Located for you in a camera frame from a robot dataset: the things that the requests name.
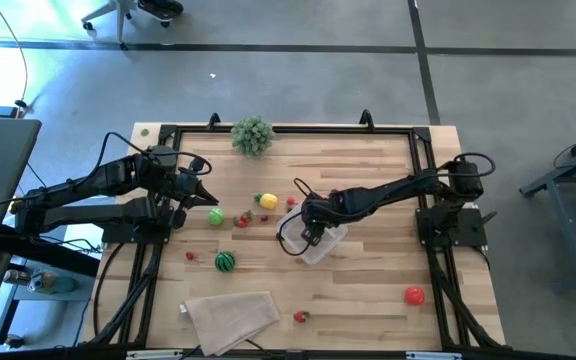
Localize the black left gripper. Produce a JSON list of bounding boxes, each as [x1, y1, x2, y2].
[[165, 157, 219, 230]]

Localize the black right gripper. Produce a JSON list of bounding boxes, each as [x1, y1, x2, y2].
[[300, 189, 352, 247]]

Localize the clear plastic tupperware container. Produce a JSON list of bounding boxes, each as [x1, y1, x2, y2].
[[275, 202, 349, 266]]

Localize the yellow bell pepper toy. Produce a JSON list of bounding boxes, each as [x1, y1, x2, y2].
[[253, 192, 279, 211]]

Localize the striped watermelon toy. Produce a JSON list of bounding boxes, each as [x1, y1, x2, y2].
[[214, 250, 237, 274]]

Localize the potted green artificial plant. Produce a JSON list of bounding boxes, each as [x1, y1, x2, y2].
[[230, 114, 276, 158]]

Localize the beige folded cloth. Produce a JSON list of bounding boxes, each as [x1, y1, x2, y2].
[[183, 291, 282, 357]]

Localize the white table clamp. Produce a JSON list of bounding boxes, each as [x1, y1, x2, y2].
[[405, 351, 464, 360], [125, 349, 184, 360]]

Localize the clear plastic bottle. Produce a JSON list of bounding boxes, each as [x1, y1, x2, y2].
[[27, 269, 77, 296]]

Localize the dark metal stand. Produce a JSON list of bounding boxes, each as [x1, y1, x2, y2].
[[517, 124, 576, 296]]

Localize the black aluminium table frame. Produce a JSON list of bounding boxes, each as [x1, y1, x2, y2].
[[85, 109, 507, 351]]

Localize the thin floor cable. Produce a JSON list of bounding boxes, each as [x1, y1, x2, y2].
[[0, 0, 30, 114]]

